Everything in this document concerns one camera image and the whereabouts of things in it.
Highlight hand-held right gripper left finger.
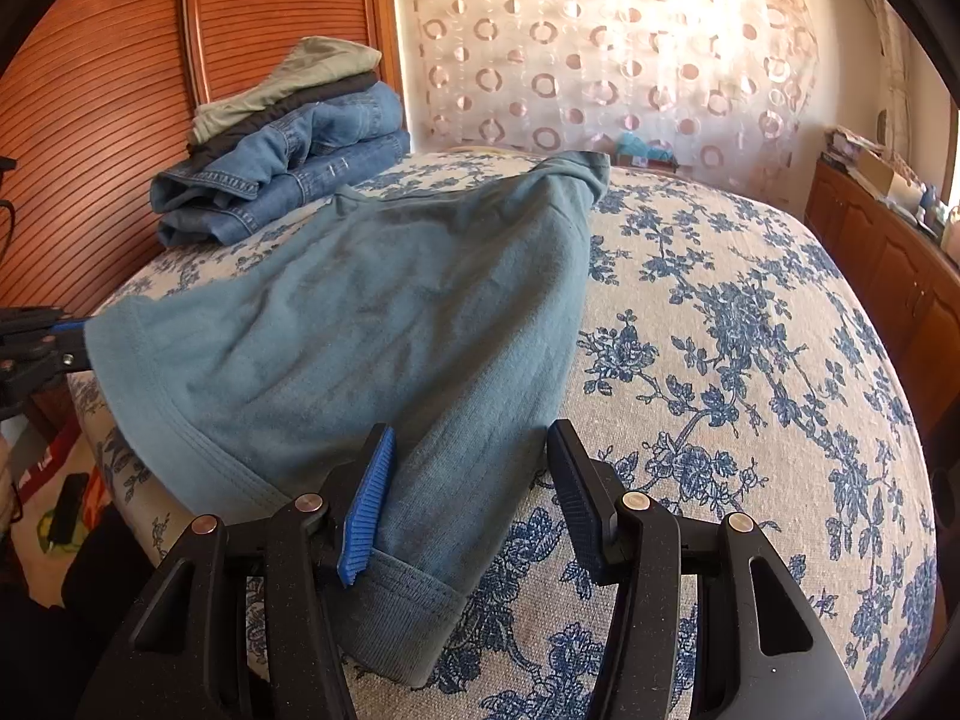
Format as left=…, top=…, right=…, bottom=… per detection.
left=71, top=424, right=398, bottom=720

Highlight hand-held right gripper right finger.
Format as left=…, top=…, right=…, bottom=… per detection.
left=546, top=420, right=871, bottom=720

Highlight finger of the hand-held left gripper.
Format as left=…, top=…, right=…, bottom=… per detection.
left=0, top=305, right=87, bottom=350
left=0, top=349, right=94, bottom=410

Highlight teal pants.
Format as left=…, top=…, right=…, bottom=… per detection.
left=84, top=151, right=610, bottom=691

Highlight dark folded pants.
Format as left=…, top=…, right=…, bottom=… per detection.
left=186, top=73, right=376, bottom=160

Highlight grey-green folded pants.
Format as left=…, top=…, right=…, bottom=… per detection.
left=191, top=36, right=383, bottom=145

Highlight dark flat object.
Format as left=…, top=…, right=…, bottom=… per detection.
left=49, top=472, right=89, bottom=545

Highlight wooden slatted wardrobe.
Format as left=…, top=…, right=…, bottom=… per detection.
left=0, top=0, right=395, bottom=320

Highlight blue folded jeans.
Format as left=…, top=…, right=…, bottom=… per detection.
left=157, top=131, right=412, bottom=248
left=150, top=82, right=404, bottom=217

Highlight blue box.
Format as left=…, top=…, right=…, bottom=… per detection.
left=611, top=131, right=676, bottom=170

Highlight wooden sideboard cabinet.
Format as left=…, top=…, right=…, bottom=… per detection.
left=806, top=157, right=960, bottom=428

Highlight cardboard box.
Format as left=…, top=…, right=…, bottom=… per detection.
left=855, top=146, right=927, bottom=203

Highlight sheer circle-pattern curtain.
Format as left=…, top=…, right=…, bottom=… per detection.
left=390, top=0, right=818, bottom=200

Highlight beige window curtain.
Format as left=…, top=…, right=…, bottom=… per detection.
left=855, top=0, right=914, bottom=143

